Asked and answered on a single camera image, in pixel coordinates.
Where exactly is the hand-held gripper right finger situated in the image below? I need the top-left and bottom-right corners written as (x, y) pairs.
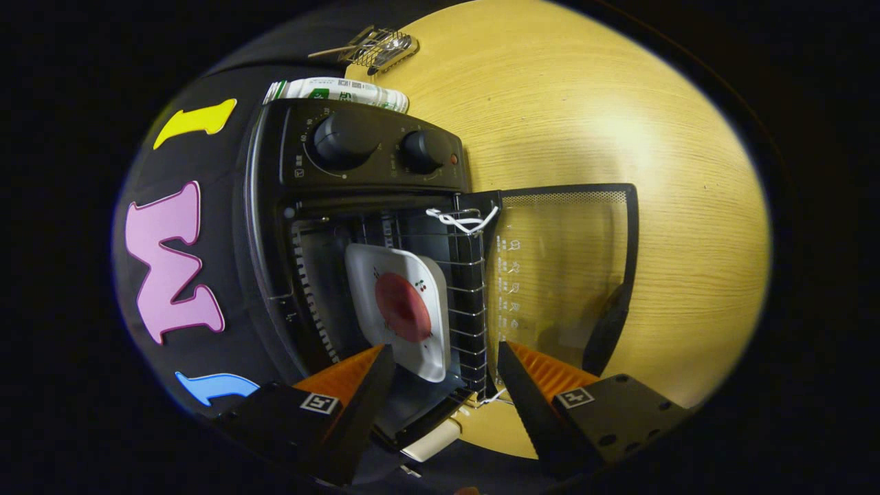
top-left (496, 340), bottom-right (692, 481)

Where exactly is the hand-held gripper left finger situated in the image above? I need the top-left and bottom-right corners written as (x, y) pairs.
top-left (220, 344), bottom-right (397, 487)

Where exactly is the white square plate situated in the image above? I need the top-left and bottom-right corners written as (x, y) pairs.
top-left (344, 243), bottom-right (452, 383)

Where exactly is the black toaster oven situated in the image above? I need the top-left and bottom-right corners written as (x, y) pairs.
top-left (234, 98), bottom-right (640, 451)

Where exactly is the white toaster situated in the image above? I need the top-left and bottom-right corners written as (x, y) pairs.
top-left (402, 419), bottom-right (461, 463)

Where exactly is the white bottle green label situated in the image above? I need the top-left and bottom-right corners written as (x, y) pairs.
top-left (263, 77), bottom-right (410, 114)

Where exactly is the wire basket holder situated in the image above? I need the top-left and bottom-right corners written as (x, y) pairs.
top-left (337, 26), bottom-right (420, 75)

